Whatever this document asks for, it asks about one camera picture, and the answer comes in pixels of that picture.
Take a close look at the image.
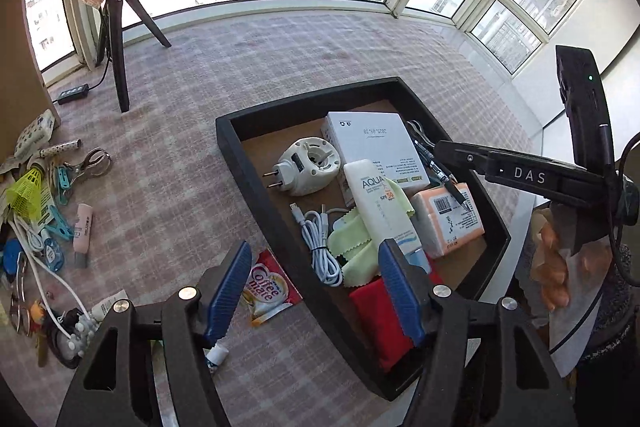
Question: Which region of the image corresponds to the black tripod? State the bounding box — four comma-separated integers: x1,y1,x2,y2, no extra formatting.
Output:
95,0,172,114

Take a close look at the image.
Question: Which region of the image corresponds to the white plug-in device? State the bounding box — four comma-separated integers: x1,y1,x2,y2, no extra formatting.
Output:
262,136,345,196

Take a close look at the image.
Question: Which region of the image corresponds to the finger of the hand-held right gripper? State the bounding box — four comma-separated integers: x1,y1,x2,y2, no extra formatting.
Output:
434,139,621,208

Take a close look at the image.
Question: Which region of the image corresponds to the person's right forearm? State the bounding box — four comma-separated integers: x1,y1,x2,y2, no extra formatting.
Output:
547,247,636,378

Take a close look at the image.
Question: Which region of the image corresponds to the orange soap packet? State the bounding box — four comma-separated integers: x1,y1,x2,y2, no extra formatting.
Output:
411,183,486,259

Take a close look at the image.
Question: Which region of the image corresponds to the black tray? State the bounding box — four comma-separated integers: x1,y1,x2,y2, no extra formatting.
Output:
215,77,512,402

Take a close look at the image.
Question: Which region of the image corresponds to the light wooden board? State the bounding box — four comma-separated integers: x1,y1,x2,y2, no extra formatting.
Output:
0,0,62,148

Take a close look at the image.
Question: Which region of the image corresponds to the red cloth pouch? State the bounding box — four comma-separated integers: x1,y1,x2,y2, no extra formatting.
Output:
348,257,446,373

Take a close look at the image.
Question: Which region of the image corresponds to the white USB cable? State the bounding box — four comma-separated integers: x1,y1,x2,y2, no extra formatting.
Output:
289,202,353,287

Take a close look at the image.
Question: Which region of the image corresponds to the white sunscreen tube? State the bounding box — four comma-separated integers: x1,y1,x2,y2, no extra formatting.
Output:
342,159,431,273

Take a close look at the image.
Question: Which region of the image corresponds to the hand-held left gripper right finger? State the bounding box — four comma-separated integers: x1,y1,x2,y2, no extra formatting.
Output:
377,238,578,427

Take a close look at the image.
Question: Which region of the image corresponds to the small pink tube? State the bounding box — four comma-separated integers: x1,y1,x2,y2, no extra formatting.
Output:
72,203,94,269

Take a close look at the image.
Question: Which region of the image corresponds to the orange toy figure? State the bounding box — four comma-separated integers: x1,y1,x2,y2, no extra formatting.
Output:
27,299,51,338

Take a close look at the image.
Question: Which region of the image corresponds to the white polka-dot tube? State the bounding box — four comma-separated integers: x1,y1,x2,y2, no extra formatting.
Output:
39,138,82,159

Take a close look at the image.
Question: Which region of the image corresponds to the yellow-green cleaning cloth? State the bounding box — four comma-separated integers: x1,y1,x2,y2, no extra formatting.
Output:
327,179,416,285

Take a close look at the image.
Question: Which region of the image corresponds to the black inline cable controller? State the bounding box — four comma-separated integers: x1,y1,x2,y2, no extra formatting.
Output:
57,83,91,105

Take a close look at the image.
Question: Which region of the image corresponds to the chrome spring clip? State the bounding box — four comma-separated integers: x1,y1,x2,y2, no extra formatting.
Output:
62,148,112,180
406,119,436,148

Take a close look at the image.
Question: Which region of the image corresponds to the black pen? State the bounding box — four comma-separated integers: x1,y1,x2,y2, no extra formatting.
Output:
415,142,473,212

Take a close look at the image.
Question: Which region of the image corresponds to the white dotted tissue pack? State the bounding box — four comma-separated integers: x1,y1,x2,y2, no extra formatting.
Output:
12,109,56,156

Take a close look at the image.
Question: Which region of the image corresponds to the blue round tape measure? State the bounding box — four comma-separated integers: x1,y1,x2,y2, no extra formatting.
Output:
0,239,23,278

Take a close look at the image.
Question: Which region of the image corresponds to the yellow plastic shuttlecock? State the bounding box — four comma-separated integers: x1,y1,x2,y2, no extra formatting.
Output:
5,167,53,215

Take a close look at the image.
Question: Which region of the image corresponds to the coffee creamer sachet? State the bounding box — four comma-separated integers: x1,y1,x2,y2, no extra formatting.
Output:
240,249,303,327

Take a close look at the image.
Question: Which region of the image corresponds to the teal plastic clothespin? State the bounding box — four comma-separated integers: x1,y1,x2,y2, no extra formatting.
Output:
42,209,76,242
50,162,76,206

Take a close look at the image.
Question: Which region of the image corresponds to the small white tube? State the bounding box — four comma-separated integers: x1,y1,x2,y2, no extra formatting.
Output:
90,289,228,375

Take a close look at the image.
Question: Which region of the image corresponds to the person's right hand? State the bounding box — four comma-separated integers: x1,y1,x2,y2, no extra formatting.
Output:
537,224,572,312

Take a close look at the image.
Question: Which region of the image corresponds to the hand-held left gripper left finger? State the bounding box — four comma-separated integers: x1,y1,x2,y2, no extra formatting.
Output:
56,241,253,427

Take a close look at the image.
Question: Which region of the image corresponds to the white box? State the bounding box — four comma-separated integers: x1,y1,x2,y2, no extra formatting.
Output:
320,111,432,195

